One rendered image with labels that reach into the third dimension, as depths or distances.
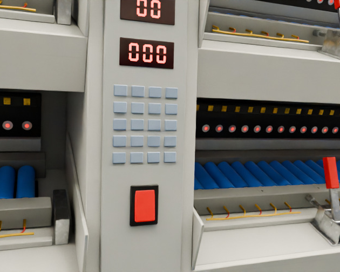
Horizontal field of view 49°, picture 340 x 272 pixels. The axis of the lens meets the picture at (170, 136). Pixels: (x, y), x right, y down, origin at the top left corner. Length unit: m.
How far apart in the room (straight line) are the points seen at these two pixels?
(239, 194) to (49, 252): 0.21
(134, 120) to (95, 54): 0.06
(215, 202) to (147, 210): 0.13
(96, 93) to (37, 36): 0.06
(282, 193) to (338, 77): 0.14
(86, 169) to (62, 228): 0.07
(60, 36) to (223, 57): 0.14
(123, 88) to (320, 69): 0.21
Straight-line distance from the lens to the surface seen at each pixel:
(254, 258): 0.39
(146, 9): 0.32
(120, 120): 0.30
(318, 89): 0.42
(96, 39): 0.31
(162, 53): 0.31
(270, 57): 0.37
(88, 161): 0.30
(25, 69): 0.31
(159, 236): 0.33
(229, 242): 0.40
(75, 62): 0.31
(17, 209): 0.37
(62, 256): 0.35
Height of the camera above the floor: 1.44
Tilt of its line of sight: 3 degrees down
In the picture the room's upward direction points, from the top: 1 degrees clockwise
